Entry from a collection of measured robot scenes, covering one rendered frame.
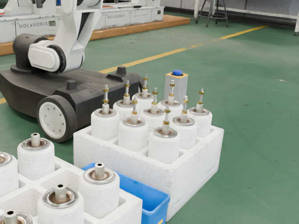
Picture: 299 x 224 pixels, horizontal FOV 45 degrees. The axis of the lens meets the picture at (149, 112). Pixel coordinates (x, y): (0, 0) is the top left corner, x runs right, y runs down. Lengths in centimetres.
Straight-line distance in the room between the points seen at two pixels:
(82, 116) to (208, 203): 66
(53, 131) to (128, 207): 78
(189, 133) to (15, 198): 56
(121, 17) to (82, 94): 274
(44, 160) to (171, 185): 37
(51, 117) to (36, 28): 188
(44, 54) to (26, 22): 152
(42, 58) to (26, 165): 89
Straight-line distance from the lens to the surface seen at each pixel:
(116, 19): 417
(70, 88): 157
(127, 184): 113
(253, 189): 138
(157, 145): 108
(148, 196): 110
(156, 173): 108
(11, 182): 96
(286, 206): 134
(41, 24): 341
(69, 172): 104
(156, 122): 122
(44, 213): 78
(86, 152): 124
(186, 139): 118
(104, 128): 120
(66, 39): 174
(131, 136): 113
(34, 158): 99
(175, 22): 516
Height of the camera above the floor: 71
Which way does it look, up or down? 22 degrees down
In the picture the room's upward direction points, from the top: 4 degrees clockwise
